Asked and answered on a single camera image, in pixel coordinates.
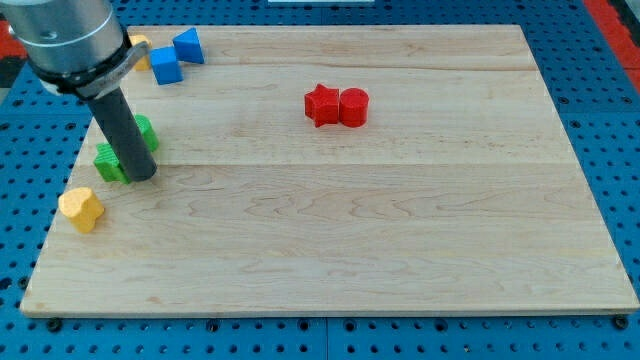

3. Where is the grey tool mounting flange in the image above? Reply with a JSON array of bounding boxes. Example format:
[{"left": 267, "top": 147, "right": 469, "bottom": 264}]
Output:
[{"left": 28, "top": 40, "right": 151, "bottom": 100}]

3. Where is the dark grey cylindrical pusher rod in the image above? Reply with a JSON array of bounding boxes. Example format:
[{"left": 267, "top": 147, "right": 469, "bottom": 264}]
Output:
[{"left": 88, "top": 88, "right": 157, "bottom": 182}]

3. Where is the green star block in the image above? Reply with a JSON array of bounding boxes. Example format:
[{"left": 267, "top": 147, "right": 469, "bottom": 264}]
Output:
[{"left": 93, "top": 143, "right": 131, "bottom": 184}]

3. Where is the yellow block behind arm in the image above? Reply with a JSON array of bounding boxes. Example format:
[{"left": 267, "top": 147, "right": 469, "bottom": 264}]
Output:
[{"left": 129, "top": 34, "right": 152, "bottom": 71}]

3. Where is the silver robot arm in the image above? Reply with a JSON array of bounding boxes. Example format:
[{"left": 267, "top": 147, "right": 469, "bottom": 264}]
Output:
[{"left": 1, "top": 0, "right": 157, "bottom": 182}]

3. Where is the red star block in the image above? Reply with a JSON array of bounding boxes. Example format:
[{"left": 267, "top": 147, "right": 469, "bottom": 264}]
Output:
[{"left": 304, "top": 84, "right": 339, "bottom": 128}]

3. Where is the green cylinder block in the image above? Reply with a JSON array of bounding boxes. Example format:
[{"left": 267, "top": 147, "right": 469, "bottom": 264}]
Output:
[{"left": 134, "top": 114, "right": 159, "bottom": 152}]

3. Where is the blue cube block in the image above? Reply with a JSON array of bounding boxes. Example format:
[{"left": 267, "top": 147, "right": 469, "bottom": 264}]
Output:
[{"left": 150, "top": 47, "right": 183, "bottom": 85}]

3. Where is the blue triangle block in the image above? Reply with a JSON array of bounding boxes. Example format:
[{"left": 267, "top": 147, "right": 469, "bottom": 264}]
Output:
[{"left": 172, "top": 27, "right": 205, "bottom": 64}]

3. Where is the yellow heart block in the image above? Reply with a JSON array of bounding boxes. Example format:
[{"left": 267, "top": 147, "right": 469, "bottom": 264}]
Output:
[{"left": 58, "top": 187, "right": 105, "bottom": 233}]

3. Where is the red cylinder block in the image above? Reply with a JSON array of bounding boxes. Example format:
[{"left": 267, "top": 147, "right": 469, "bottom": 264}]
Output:
[{"left": 339, "top": 88, "right": 369, "bottom": 128}]

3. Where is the light wooden board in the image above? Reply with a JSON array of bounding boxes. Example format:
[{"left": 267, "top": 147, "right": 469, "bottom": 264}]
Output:
[{"left": 21, "top": 25, "right": 639, "bottom": 318}]

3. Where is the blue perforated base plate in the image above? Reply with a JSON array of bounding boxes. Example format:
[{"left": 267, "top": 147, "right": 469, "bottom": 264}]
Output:
[{"left": 1, "top": 0, "right": 639, "bottom": 359}]

